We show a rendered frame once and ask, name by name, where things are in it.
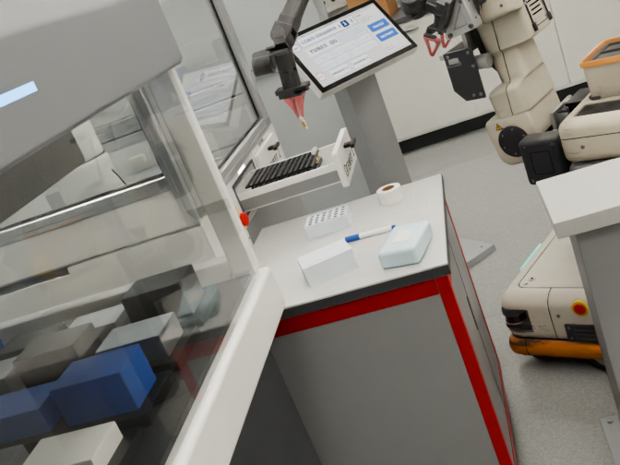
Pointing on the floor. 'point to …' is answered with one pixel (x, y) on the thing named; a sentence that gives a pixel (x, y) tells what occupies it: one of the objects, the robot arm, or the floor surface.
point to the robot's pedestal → (594, 258)
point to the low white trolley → (389, 343)
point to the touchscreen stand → (384, 148)
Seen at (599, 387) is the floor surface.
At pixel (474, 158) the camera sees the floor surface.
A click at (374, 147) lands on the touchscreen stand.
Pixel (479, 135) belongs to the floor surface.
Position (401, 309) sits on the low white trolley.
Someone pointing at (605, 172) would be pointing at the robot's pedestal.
